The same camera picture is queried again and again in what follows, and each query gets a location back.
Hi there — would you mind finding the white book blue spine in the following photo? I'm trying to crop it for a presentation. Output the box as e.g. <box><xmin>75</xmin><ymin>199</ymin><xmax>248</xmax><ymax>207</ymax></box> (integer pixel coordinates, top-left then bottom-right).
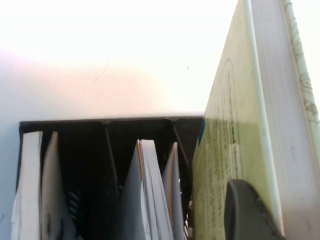
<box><xmin>11</xmin><ymin>131</ymin><xmax>79</xmax><ymax>240</ymax></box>

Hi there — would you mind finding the yellow-green mechanical design book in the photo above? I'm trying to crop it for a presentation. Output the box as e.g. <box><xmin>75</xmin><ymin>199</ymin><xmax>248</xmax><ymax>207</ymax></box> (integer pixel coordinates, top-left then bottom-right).
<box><xmin>191</xmin><ymin>0</ymin><xmax>320</xmax><ymax>240</ymax></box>

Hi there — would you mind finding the black plastic book stand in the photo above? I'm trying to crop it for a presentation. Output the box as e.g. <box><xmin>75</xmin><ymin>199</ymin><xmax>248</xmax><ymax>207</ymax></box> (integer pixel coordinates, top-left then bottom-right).
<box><xmin>15</xmin><ymin>116</ymin><xmax>205</xmax><ymax>240</ymax></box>

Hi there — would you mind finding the white book orange stripe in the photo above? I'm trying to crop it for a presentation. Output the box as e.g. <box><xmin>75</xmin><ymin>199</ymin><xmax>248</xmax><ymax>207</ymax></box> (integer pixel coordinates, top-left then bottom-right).
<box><xmin>116</xmin><ymin>138</ymin><xmax>186</xmax><ymax>240</ymax></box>

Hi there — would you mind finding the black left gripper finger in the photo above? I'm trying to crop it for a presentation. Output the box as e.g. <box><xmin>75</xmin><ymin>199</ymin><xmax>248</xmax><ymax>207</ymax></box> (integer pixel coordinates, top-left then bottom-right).
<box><xmin>223</xmin><ymin>178</ymin><xmax>286</xmax><ymax>240</ymax></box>

